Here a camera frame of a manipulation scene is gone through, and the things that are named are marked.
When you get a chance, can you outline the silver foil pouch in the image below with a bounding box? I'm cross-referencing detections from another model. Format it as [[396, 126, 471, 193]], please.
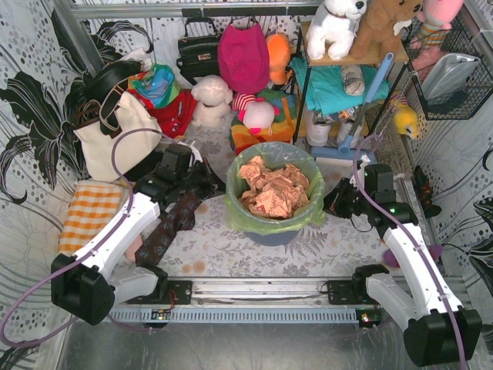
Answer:
[[421, 53, 481, 100]]

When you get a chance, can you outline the teal folded cloth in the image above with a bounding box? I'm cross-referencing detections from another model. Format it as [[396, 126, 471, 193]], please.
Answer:
[[290, 58, 390, 115]]

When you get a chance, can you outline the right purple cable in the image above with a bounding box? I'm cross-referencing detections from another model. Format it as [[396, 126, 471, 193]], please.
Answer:
[[352, 133, 469, 370]]

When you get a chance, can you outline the cream canvas tote bag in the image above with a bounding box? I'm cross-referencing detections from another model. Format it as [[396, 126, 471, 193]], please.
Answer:
[[75, 92, 162, 182]]

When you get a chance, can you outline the purple cable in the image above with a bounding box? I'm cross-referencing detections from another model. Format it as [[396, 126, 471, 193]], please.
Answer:
[[352, 133, 469, 370], [0, 129, 182, 348]]

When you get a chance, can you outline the white sneakers pair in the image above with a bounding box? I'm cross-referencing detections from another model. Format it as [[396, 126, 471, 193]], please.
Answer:
[[304, 111, 354, 146]]

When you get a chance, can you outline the orange checked towel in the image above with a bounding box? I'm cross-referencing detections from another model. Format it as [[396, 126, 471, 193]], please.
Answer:
[[58, 180, 127, 255]]

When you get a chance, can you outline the green plastic trash bag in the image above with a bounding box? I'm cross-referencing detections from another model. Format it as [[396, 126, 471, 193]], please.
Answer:
[[225, 142, 325, 235]]

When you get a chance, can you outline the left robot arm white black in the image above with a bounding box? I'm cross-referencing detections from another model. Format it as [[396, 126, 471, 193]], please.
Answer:
[[51, 144, 226, 325]]

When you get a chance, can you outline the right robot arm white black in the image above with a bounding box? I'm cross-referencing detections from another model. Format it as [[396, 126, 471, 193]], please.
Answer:
[[324, 164, 482, 367]]

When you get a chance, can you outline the colourful printed cloth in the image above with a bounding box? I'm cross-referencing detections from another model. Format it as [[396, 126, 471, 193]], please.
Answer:
[[128, 64, 180, 109]]

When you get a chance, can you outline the yellow duck plush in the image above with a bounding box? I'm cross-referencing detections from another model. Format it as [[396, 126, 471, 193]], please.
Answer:
[[389, 93, 418, 140]]

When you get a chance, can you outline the magenta felt hat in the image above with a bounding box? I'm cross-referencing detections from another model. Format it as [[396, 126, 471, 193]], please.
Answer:
[[218, 23, 270, 94]]

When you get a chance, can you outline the brown teddy bear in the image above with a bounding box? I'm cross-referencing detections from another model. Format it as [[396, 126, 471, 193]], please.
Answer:
[[350, 0, 423, 58]]

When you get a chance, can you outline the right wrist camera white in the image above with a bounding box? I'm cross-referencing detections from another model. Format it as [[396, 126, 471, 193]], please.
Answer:
[[357, 153, 377, 168]]

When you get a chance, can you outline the blue trash bin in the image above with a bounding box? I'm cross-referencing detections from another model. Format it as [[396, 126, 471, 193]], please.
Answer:
[[244, 230, 300, 247]]

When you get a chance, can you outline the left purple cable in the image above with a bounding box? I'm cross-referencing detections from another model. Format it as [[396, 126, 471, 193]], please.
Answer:
[[0, 129, 182, 348]]

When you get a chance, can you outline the pink plush toy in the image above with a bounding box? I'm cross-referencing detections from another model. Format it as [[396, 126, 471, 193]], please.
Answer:
[[410, 0, 464, 49]]

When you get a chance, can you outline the black wire basket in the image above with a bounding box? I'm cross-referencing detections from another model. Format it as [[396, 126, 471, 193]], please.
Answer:
[[402, 18, 492, 120]]

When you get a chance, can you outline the black metal shelf rack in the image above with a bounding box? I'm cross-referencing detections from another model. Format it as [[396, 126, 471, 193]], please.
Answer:
[[290, 21, 419, 150]]

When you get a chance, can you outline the blue lint roller mop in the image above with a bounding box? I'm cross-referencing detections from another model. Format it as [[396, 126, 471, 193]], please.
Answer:
[[310, 52, 394, 167]]

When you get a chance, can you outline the pink sponge roll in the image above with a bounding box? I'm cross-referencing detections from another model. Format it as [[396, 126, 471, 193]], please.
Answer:
[[125, 234, 143, 263]]

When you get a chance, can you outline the dark floral necktie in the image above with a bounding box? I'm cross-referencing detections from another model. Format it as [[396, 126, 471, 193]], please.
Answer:
[[135, 193, 202, 267]]

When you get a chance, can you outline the red cloth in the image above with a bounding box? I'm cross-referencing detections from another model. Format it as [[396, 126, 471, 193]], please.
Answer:
[[149, 89, 197, 139]]

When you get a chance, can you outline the white sheep plush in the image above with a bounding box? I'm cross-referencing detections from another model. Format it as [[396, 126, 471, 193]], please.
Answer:
[[191, 75, 233, 128]]

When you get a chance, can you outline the black leather handbag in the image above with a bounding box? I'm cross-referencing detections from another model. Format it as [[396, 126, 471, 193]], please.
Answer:
[[176, 17, 222, 86]]

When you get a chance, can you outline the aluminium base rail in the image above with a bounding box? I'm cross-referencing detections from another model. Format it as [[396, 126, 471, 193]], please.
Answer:
[[109, 277, 397, 326]]

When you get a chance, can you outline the crumpled brown paper trash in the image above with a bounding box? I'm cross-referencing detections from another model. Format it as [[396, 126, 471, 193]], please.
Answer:
[[238, 156, 310, 220]]

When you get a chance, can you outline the pink white pig plush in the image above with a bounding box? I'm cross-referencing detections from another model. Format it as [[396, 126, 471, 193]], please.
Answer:
[[232, 93, 280, 135]]

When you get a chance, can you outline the white dog plush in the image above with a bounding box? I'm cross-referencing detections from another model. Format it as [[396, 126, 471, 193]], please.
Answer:
[[307, 0, 367, 61]]

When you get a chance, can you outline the orange plush toy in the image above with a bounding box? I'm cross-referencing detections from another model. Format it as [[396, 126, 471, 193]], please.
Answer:
[[266, 33, 292, 85]]

